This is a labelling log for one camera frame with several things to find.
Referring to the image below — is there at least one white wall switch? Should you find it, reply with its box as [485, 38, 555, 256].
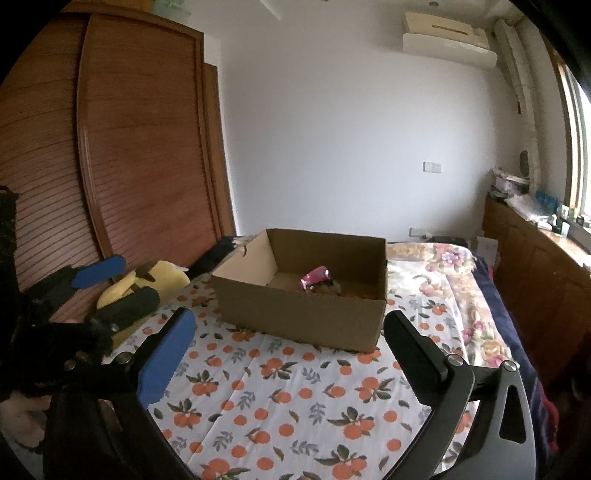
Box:
[423, 162, 443, 174]

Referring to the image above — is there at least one orange print bed sheet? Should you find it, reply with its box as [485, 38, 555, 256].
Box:
[103, 271, 523, 480]

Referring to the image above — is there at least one person's left hand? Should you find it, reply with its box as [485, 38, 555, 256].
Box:
[1, 392, 51, 449]

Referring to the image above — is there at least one clutter pile on cabinet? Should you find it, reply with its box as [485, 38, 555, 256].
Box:
[488, 150, 590, 237]

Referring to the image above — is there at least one yellow banana plush toy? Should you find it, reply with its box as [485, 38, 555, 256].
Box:
[95, 259, 191, 351]

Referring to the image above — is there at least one window with frame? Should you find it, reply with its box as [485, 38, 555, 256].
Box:
[550, 48, 590, 235]

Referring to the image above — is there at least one brown cardboard box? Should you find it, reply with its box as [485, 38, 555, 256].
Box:
[211, 229, 387, 353]

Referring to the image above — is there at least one white air conditioner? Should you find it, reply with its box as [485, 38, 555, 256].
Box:
[403, 12, 498, 70]

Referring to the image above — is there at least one brown wooden wardrobe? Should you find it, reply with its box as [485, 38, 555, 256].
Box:
[0, 2, 238, 324]

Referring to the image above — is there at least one wooden window-side cabinet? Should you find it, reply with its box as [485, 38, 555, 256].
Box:
[482, 197, 590, 392]

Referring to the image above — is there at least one white wall socket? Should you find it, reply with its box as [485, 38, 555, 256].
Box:
[409, 227, 432, 238]

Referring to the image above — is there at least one pink chicken leg packet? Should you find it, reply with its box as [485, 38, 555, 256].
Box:
[300, 266, 342, 295]

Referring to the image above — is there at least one floral pink quilt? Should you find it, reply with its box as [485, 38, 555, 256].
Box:
[386, 243, 513, 367]

